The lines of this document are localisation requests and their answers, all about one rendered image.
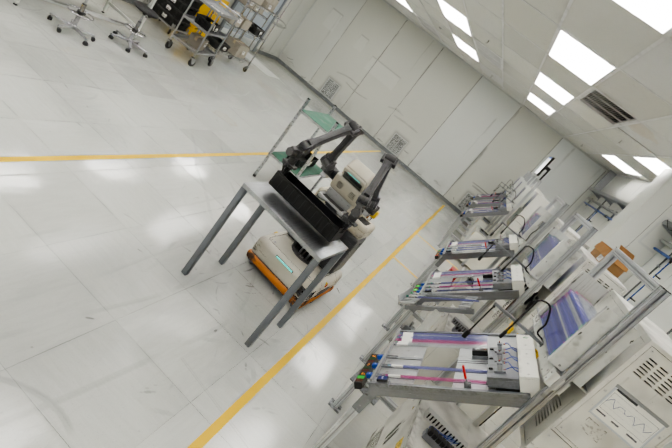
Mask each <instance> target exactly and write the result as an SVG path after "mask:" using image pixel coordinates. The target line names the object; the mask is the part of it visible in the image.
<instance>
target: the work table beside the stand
mask: <svg viewBox="0 0 672 448"><path fill-rule="evenodd" d="M247 192H248V193H249V194H250V195H251V196H252V197H253V198H254V199H255V200H256V201H257V202H258V203H259V204H260V205H259V206H258V208H257V209H256V210H255V212H254V213H253V215H252V216H251V217H250V219H249V220H248V221H247V223H246V224H245V225H244V227H243V228H242V229H241V231H240V232H239V234H238V235H237V236H236V238H235V239H234V240H233V242H232V243H231V244H230V246H229V247H228V249H227V250H226V251H225V253H224V254H223V255H222V257H221V258H220V259H219V261H218V262H219V263H220V264H221V265H223V264H225V263H226V261H227V260H228V259H229V257H230V256H231V255H232V253H233V252H234V250H235V249H236V248H237V246H238V245H239V244H240V242H241V241H242V240H243V238H244V237H245V236H246V234H247V233H248V232H249V230H250V229H251V228H252V226H253V225H254V223H255V222H256V221H257V219H258V218H259V217H260V215H261V214H262V213H263V211H264V210H266V211H267V212H268V213H269V214H270V215H271V216H272V217H273V218H274V219H275V220H276V221H277V222H278V223H279V224H280V225H281V226H282V227H283V228H284V229H285V230H286V231H287V232H288V233H289V234H290V235H291V236H292V237H293V238H294V239H295V240H296V241H297V242H298V243H299V244H300V245H301V246H302V247H303V248H304V249H305V250H306V251H307V252H308V253H309V254H310V255H311V256H312V257H313V259H312V261H311V262H310V263H309V264H308V266H307V267H306V268H305V269H304V271H303V272H302V273H301V274H300V275H299V277H298V278H297V279H296V280H295V282H294V283H293V284H292V285H291V287H290V288H289V289H288V290H287V291H286V293H285V294H284V295H283V296H282V298H281V299H280V300H279V301H278V303H277V304H276V305H275V306H274V307H273V309H272V310H271V311H270V312H269V314H268V315H267V316H266V317H265V318H264V320H263V321H262V322H261V323H260V325H259V326H258V327H257V328H256V330H255V331H254V332H253V333H252V334H251V336H250V337H249V338H248V339H247V341H246V342H245V343H244V344H245V345H246V346H247V347H248V348H249V347H251V346H252V345H253V344H254V342H255V341H256V340H257V339H258V338H259V336H260V335H261V334H262V333H263V331H264V330H265V329H266V328H267V327H268V325H269V324H270V323H271V322H272V320H273V319H274V318H275V317H276V316H277V314H278V313H279V312H280V311H281V310H282V308H283V307H284V306H285V305H286V303H287V302H288V301H289V300H290V299H291V297H292V296H293V295H294V294H295V292H296V291H297V290H298V289H299V288H300V286H301V285H302V284H303V283H304V282H305V280H306V279H307V278H308V277H309V275H310V274H311V273H312V272H313V271H314V269H315V268H316V267H317V266H318V265H319V263H320V262H321V261H323V260H326V259H328V258H331V257H332V258H331V259H330V260H329V262H328V263H327V264H326V265H325V267H324V268H323V269H322V270H321V271H320V273H319V274H318V275H317V276H316V277H315V279H314V280H313V281H312V282H311V283H310V285H309V286H308V287H307V288H306V289H305V291H304V292H303V293H302V294H301V295H300V297H299V298H298V299H297V300H296V302H295V303H294V304H293V305H292V306H291V308H290V309H289V310H288V311H287V312H286V314H285V315H284V316H283V317H282V318H281V320H280V321H279V322H278V323H277V324H276V325H277V326H278V327H279V328H282V327H283V326H284V325H285V324H286V322H287V321H288V320H289V319H290V318H291V316H292V315H293V314H294V313H295V312H296V310H297V309H298V308H299V307H300V306H301V304H302V303H303V302H304V301H305V300H306V299H307V297H308V296H309V295H310V294H311V293H312V291H313V290H314V289H315V288H316V287H317V285H318V284H319V283H320V282H321V281H322V279H323V278H324V277H325V276H326V275H327V273H328V272H329V271H330V270H331V269H332V267H333V266H334V265H335V264H336V263H337V261H338V260H339V259H340V258H341V257H342V255H343V254H344V253H345V252H346V251H347V249H348V247H347V246H346V245H345V244H344V243H343V242H342V241H341V240H340V239H339V240H336V241H332V242H328V241H327V240H326V239H325V238H324V237H323V236H322V235H321V234H320V233H319V232H318V231H317V230H316V229H315V228H314V227H313V226H312V225H311V224H310V223H309V222H308V221H307V220H305V219H304V218H303V217H302V216H301V215H300V214H299V213H298V212H297V211H296V210H295V209H294V208H293V207H292V206H291V205H290V204H289V203H288V202H287V201H286V200H285V199H284V198H283V197H282V196H281V195H280V194H279V193H278V192H277V191H276V190H275V189H274V188H273V187H272V186H271V185H270V184H269V182H244V183H243V185H242V186H241V188H240V189H239V190H238V192H237V193H236V195H235V196H234V197H233V199H232V200H231V202H230V203H229V205H228V206H227V207H226V209H225V210H224V212H223V213H222V214H221V216H220V217H219V219H218V220H217V221H216V223H215V224H214V226H213V227H212V229H211V230H210V231H209V233H208V234H207V236H206V237H205V238H204V240H203V241H202V243H201V244H200V245H199V247H198V248H197V250H196V251H195V252H194V254H193V255H192V257H191V258H190V260H189V261H188V262H187V264H186V265H185V267H184V268H183V269H182V271H181V272H182V273H183V275H184V276H185V275H188V274H189V273H190V271H191V270H192V269H193V267H194V266H195V265H196V263H197V262H198V260H199V259H200V258H201V256H202V255H203V253H204V252H205V251H206V249H207V248H208V246H209V245H210V244H211V242H212V241H213V239H214V238H215V237H216V235H217V234H218V232H219V231H220V230H221V228H222V227H223V225H224V224H225V223H226V221H227V220H228V218H229V217H230V216H231V214H232V213H233V212H234V210H235V209H236V207H237V206H238V205H239V203H240V202H241V200H242V199H243V198H244V196H245V195H246V193H247Z"/></svg>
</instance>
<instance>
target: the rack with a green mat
mask: <svg viewBox="0 0 672 448"><path fill-rule="evenodd" d="M310 100H311V99H310V98H309V97H308V98H307V99H306V101H305V102H304V103H303V105H302V106H301V108H300V109H299V110H298V112H297V113H296V115H295V116H294V118H293V119H292V120H291V122H290V123H289V125H288V126H287V127H286V129H285V130H284V132H283V133H282V134H281V136H280V137H279V139H278V140H277V141H276V143H275V144H274V146H273V147H272V148H271V150H270V151H269V153H268V154H267V155H266V157H265V158H264V160H263V161H262V163H261V164H260V165H259V167H258V168H257V170H256V171H255V172H254V174H253V176H254V177H256V175H257V174H258V172H259V171H260V170H261V168H262V167H263V165H264V164H265V163H266V161H267V160H268V158H269V157H270V156H271V157H272V158H273V159H275V160H276V161H277V162H278V163H279V164H280V165H281V166H283V163H282V159H283V158H286V157H287V156H288V155H287V154H286V151H281V152H273V151H274V150H275V149H276V147H277V146H278V144H279V143H280V142H281V140H282V139H283V137H284V136H285V135H286V133H287V132H288V130H289V129H290V128H291V126H292V125H293V123H294V122H295V121H296V119H297V118H298V116H299V115H300V114H301V113H302V114H303V115H304V116H305V117H306V118H308V119H309V120H310V121H311V122H312V123H313V124H314V125H316V126H317V127H318V128H317V129H316V131H315V132H314V133H313V135H312V136H311V137H310V138H314V137H315V135H316V134H317V133H318V131H319V130H321V131H323V132H324V133H325V134H326V133H329V132H331V131H334V130H336V129H339V128H341V127H343V126H342V125H341V124H340V123H338V122H337V121H336V120H335V119H334V118H333V117H331V116H330V115H331V114H332V112H333V111H334V110H335V108H336V107H337V105H334V106H333V108H332V109H331V110H330V112H329V113H328V114H325V113H320V112H315V111H310V110H304V108H305V107H306V105H307V104H308V102H309V101H310ZM322 146H323V145H320V146H318V147H317V148H316V150H315V151H314V152H313V154H312V155H311V156H310V158H309V159H308V160H307V162H306V163H305V164H304V166H303V167H302V168H297V169H296V170H293V169H292V170H290V172H291V173H292V174H293V175H294V176H296V177H297V178H298V179H301V178H308V177H315V176H321V175H320V173H321V172H322V171H323V170H322V169H321V168H320V167H319V166H318V165H317V164H315V165H314V166H313V167H307V166H308V164H309V163H310V162H311V160H312V159H313V158H314V156H315V155H316V154H317V152H318V151H319V150H320V148H321V147H322ZM322 178H323V177H322V176H321V177H320V178H319V179H318V180H317V182H316V183H315V184H314V186H313V187H312V188H311V190H310V191H311V192H312V191H313V190H314V189H315V188H316V186H317V185H318V184H319V182H320V181H321V180H322Z"/></svg>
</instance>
